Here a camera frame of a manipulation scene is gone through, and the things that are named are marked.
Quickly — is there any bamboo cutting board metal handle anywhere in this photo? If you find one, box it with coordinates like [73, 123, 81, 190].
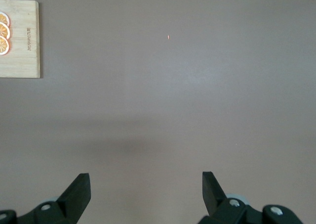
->
[0, 0, 41, 79]

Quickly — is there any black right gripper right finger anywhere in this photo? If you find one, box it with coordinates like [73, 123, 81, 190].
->
[199, 171, 303, 224]

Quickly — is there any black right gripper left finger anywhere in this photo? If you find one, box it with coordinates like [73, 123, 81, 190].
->
[0, 173, 91, 224]

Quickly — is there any toy orange slice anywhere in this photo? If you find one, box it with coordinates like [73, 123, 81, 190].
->
[0, 35, 12, 56]

